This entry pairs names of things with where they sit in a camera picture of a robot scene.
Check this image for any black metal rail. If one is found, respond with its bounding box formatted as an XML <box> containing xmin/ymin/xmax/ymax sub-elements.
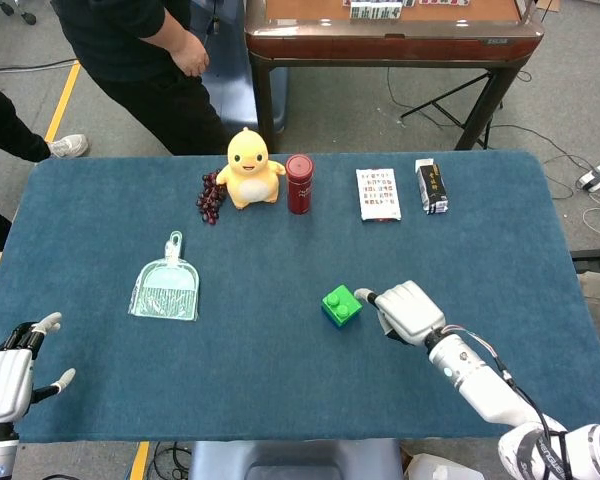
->
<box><xmin>571</xmin><ymin>248</ymin><xmax>600</xmax><ymax>274</ymax></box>

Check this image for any person in black trousers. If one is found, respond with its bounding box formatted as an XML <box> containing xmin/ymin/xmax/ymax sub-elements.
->
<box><xmin>0</xmin><ymin>78</ymin><xmax>90</xmax><ymax>252</ymax></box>

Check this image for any red thermos bottle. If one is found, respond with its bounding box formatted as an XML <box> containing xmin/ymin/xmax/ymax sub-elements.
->
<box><xmin>285</xmin><ymin>154</ymin><xmax>315</xmax><ymax>215</ymax></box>

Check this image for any grey-blue robot torso base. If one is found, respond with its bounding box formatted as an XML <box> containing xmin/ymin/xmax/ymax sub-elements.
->
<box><xmin>187</xmin><ymin>438</ymin><xmax>405</xmax><ymax>480</ymax></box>

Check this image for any green packaged dustpan brush set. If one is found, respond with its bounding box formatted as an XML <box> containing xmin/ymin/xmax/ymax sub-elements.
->
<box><xmin>127</xmin><ymin>230</ymin><xmax>200</xmax><ymax>322</ymax></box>

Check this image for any brown mahjong table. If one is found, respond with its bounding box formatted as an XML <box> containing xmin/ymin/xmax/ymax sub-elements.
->
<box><xmin>243</xmin><ymin>0</ymin><xmax>545</xmax><ymax>151</ymax></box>

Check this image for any blue-grey mobile robot base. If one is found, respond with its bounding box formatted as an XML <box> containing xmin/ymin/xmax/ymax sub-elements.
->
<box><xmin>194</xmin><ymin>0</ymin><xmax>289</xmax><ymax>134</ymax></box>

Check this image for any blue felt table cover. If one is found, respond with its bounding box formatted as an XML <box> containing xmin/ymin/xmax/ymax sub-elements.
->
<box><xmin>0</xmin><ymin>151</ymin><xmax>600</xmax><ymax>444</ymax></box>

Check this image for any green toy brick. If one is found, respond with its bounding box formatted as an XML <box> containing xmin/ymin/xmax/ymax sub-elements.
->
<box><xmin>321</xmin><ymin>284</ymin><xmax>364</xmax><ymax>321</ymax></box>

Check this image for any black and white carton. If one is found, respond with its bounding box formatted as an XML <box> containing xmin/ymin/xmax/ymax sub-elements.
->
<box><xmin>414</xmin><ymin>158</ymin><xmax>450</xmax><ymax>215</ymax></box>

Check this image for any black floor cable bundle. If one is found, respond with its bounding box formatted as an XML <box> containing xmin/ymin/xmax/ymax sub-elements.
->
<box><xmin>144</xmin><ymin>440</ymin><xmax>194</xmax><ymax>480</ymax></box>

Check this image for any yellow duck plush toy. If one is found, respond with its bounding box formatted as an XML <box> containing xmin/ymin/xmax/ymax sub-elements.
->
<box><xmin>215</xmin><ymin>127</ymin><xmax>287</xmax><ymax>210</ymax></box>

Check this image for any row of mahjong tiles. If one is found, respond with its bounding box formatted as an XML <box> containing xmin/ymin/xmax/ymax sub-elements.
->
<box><xmin>348</xmin><ymin>2</ymin><xmax>402</xmax><ymax>21</ymax></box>

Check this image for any person in black shirt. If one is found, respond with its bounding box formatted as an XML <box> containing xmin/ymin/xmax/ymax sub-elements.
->
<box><xmin>52</xmin><ymin>0</ymin><xmax>231</xmax><ymax>156</ymax></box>

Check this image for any purple grape bunch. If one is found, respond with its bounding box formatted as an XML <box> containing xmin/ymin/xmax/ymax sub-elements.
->
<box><xmin>195</xmin><ymin>169</ymin><xmax>227</xmax><ymax>226</ymax></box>

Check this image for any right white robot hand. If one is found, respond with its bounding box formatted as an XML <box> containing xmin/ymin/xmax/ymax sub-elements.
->
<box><xmin>353</xmin><ymin>280</ymin><xmax>446</xmax><ymax>347</ymax></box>

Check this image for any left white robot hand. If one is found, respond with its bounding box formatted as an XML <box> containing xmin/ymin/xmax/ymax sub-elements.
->
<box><xmin>0</xmin><ymin>312</ymin><xmax>76</xmax><ymax>426</ymax></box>

